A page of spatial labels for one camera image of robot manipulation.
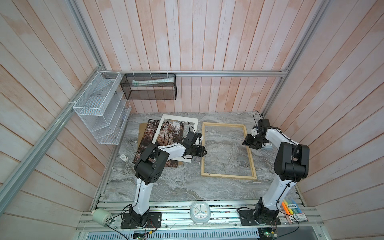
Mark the pack of coloured highlighters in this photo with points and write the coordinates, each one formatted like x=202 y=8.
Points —
x=292 y=212

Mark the light wooden picture frame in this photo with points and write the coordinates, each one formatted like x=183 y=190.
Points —
x=251 y=161

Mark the white wire mesh shelf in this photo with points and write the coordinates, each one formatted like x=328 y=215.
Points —
x=103 y=108

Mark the white desk clock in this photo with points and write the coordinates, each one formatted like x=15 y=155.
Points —
x=200 y=212

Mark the white photo mat board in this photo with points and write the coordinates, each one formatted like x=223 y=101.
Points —
x=187 y=120

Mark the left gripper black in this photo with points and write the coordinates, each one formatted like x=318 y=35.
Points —
x=201 y=152

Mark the black wire mesh basket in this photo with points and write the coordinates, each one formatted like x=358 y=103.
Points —
x=166 y=92

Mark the brown cardboard backing board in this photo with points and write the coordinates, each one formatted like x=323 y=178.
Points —
x=142 y=128

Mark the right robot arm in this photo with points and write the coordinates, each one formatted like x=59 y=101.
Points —
x=291 y=165

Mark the small white square tag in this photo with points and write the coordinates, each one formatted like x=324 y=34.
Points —
x=123 y=157

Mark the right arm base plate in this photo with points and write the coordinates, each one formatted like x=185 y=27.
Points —
x=249 y=218

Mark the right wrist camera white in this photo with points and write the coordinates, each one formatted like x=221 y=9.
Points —
x=254 y=132

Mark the paper in black basket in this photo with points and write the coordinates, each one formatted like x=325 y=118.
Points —
x=150 y=82

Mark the autumn forest photo print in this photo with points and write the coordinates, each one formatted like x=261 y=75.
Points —
x=170 y=131

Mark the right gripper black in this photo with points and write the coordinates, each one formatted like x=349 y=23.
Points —
x=247 y=140

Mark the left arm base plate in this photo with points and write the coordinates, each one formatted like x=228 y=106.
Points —
x=149 y=220

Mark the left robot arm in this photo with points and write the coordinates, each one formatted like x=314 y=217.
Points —
x=150 y=166

